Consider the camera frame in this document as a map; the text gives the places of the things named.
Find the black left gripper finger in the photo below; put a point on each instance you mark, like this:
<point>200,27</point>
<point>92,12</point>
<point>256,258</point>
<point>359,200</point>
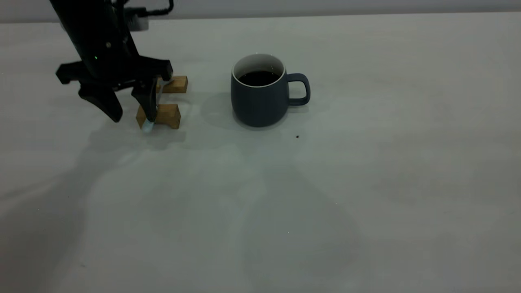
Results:
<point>103,99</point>
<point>147,99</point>

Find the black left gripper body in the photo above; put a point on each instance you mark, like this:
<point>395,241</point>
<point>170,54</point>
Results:
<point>110,69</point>

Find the dark grey ceramic mug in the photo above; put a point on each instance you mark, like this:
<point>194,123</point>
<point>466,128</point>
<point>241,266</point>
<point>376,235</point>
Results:
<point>258,103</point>

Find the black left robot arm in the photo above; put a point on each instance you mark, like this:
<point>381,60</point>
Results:
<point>89,20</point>

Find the dark coffee liquid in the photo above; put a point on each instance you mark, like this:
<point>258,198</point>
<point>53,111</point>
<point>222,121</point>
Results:
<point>260,78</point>

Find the arched wooden block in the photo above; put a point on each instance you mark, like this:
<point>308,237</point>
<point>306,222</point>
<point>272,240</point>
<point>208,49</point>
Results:
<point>169,116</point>

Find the flat rectangular wooden block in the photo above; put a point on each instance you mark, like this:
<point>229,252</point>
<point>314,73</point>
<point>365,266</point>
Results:
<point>177,84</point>

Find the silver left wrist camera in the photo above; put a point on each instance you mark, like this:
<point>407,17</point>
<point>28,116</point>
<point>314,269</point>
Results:
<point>136,22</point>

